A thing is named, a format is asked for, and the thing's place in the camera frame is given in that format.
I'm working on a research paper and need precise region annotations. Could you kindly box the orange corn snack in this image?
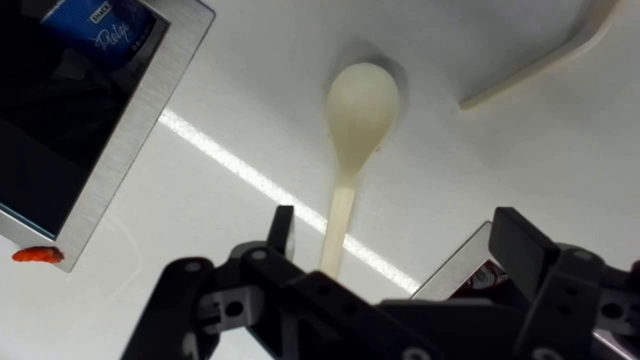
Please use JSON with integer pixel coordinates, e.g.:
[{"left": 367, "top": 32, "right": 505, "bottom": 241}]
[{"left": 11, "top": 247, "right": 67, "bottom": 267}]

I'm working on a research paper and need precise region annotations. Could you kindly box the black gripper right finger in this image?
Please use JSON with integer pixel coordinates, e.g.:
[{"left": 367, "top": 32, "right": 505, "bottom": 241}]
[{"left": 488, "top": 206, "right": 640, "bottom": 360}]

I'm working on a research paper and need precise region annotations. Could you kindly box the cream plastic spoon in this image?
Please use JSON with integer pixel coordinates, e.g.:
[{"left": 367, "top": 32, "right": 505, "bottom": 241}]
[{"left": 318, "top": 60, "right": 404, "bottom": 280}]

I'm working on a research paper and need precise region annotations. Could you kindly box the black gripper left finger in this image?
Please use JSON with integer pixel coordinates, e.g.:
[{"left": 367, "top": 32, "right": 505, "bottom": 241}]
[{"left": 123, "top": 205, "right": 317, "bottom": 360}]

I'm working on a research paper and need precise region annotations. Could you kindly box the blue packet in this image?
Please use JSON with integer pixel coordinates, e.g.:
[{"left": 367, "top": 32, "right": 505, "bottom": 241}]
[{"left": 41, "top": 0, "right": 159, "bottom": 77}]

